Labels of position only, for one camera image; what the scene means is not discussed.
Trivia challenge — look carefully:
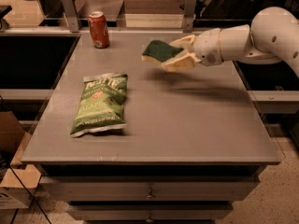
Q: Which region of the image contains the lower cabinet drawer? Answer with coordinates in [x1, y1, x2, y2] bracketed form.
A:
[67, 202, 233, 221]

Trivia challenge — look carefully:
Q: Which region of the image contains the green jalapeno chip bag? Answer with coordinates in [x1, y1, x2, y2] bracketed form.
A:
[70, 73, 128, 137]

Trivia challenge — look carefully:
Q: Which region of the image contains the right metal bracket post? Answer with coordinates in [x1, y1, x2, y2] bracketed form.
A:
[182, 0, 196, 33]

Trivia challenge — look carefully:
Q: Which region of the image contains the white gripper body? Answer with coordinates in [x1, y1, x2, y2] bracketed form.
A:
[193, 28, 223, 66]

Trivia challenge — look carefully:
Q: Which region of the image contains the metal bracket post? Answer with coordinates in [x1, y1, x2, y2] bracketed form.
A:
[182, 0, 196, 33]
[62, 0, 80, 33]

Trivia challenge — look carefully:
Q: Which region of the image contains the orange soda can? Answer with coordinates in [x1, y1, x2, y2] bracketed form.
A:
[88, 11, 110, 49]

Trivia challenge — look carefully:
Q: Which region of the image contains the black cable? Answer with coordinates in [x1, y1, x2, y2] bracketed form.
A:
[0, 149, 50, 224]

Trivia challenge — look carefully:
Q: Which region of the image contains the green and yellow sponge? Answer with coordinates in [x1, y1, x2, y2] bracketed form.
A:
[142, 40, 183, 63]

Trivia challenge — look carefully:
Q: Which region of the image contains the left metal bracket post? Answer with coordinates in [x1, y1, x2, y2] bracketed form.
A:
[62, 0, 80, 33]

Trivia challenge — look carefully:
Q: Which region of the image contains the cardboard box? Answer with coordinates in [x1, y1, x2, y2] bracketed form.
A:
[0, 111, 41, 210]

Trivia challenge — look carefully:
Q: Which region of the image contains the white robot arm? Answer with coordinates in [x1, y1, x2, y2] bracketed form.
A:
[162, 7, 299, 76]

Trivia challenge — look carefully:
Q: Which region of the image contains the upper cabinet drawer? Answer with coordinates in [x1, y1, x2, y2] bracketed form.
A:
[40, 176, 260, 202]

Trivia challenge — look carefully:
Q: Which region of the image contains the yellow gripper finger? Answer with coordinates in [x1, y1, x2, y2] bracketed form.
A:
[162, 53, 201, 72]
[170, 35, 196, 52]

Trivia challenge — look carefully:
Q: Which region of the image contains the cabinet drawer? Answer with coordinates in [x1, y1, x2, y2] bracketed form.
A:
[40, 176, 260, 202]
[67, 202, 233, 221]

